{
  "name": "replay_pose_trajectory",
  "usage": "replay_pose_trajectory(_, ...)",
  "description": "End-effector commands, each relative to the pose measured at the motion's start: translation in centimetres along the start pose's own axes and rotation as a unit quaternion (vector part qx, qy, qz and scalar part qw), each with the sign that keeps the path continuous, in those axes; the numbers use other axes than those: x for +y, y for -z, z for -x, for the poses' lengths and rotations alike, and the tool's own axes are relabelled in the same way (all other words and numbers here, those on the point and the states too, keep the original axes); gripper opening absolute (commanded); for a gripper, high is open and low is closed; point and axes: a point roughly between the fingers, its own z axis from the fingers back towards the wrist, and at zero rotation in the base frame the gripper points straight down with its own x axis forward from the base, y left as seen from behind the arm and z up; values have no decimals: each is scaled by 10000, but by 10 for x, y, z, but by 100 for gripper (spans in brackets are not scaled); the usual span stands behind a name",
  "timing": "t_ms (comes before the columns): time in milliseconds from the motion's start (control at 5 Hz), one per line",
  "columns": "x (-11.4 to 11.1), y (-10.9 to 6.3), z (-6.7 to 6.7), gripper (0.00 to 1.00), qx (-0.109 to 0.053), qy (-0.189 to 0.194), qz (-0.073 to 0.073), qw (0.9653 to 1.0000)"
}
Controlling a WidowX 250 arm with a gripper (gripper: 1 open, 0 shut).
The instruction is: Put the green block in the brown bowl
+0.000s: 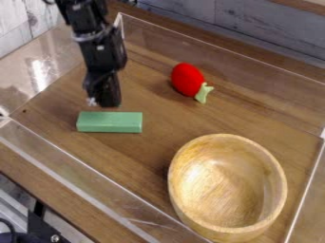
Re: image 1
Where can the green rectangular block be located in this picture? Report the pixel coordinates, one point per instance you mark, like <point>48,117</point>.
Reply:
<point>112,122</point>

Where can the clear acrylic enclosure wall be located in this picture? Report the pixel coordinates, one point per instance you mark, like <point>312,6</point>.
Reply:
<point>103,180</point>

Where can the red plush strawberry toy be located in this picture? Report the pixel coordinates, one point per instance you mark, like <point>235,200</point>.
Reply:
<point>188,82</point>

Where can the black clamp with cable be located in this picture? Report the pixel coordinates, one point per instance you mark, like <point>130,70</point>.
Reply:
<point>39,232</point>

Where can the clear acrylic corner bracket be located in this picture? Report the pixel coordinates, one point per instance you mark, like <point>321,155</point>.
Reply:
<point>118,23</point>

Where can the brown wooden bowl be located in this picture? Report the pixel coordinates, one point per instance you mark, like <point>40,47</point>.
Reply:
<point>227,187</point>

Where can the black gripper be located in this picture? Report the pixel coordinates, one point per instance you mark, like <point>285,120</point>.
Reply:
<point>106,57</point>

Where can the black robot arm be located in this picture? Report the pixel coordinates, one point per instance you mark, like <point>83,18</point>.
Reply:
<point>83,14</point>

